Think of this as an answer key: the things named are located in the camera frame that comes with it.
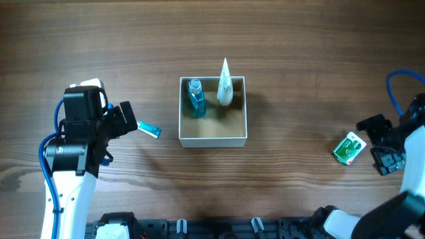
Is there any blue mouthwash bottle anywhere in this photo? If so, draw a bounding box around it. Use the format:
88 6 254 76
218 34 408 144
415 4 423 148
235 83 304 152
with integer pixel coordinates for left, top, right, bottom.
187 79 206 118

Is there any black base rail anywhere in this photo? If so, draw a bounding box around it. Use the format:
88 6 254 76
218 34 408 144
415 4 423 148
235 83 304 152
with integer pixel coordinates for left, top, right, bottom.
84 212 327 239

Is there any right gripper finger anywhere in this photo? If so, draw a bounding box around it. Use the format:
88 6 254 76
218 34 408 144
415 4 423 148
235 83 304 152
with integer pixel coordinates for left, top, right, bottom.
370 146 406 176
356 114 392 132

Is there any white cone tube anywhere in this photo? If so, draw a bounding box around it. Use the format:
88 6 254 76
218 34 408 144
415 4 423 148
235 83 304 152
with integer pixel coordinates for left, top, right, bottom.
217 58 233 106

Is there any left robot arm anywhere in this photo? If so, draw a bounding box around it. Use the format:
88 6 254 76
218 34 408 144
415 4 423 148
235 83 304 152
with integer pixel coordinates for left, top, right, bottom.
38 86 137 238

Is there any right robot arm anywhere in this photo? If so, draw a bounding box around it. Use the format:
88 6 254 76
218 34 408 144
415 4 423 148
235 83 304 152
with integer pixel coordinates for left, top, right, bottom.
310 94 424 238

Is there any green white small box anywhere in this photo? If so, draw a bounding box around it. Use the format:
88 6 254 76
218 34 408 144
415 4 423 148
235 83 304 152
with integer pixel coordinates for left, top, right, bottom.
332 131 367 165

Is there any left blue cable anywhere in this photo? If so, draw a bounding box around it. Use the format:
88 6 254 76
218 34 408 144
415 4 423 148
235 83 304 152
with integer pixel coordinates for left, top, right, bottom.
38 98 67 239

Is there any small toothpaste tube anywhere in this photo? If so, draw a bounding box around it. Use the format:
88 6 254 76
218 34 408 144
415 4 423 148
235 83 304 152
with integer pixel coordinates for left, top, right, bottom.
137 120 162 139

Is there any white cardboard box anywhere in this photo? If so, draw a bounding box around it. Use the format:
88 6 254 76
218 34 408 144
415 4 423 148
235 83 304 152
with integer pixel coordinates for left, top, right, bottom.
178 76 248 148

